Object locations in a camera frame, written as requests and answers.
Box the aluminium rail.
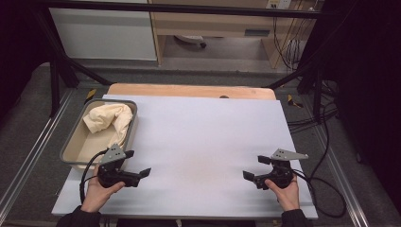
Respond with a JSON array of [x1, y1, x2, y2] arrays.
[[311, 123, 371, 227], [0, 89, 76, 219]]

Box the black metal frame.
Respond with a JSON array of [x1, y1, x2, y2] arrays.
[[29, 0, 360, 119]]

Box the person's left hand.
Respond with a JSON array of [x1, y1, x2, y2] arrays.
[[80, 165, 127, 214]]

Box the yellow black tape marker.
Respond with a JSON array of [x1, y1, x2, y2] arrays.
[[83, 88, 97, 105], [286, 94, 305, 109]]

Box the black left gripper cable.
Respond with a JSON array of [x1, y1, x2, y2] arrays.
[[78, 148, 110, 204]]

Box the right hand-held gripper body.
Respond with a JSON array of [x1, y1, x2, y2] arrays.
[[253, 148, 309, 191]]

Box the black floor cables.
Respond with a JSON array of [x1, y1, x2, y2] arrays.
[[287, 79, 340, 134]]

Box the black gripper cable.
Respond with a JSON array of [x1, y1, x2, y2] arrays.
[[78, 148, 110, 204], [292, 103, 348, 219]]

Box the wooden table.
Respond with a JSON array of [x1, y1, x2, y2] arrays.
[[106, 82, 278, 101]]

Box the bundle of hanging black cables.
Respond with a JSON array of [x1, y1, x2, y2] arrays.
[[271, 12, 318, 73]]

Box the beige plastic tray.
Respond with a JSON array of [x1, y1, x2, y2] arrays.
[[59, 97, 139, 170]]

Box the cream cloth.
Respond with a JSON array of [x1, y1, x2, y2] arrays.
[[82, 102, 134, 149]]

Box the white cabinet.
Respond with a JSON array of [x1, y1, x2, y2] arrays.
[[48, 0, 158, 61]]

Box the white chair base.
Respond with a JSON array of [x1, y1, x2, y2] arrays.
[[173, 34, 208, 49]]

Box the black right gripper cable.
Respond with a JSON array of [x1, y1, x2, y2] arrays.
[[292, 103, 348, 219]]

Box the white board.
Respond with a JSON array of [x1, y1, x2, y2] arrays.
[[50, 94, 319, 220]]

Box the person's right hand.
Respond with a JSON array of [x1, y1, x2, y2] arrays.
[[264, 174, 301, 213]]

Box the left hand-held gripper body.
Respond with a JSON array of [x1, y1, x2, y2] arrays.
[[96, 143, 142, 189]]

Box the white wall socket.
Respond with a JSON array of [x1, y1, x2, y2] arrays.
[[266, 0, 293, 10]]

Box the light wooden desk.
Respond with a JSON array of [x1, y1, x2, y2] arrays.
[[148, 0, 318, 70]]

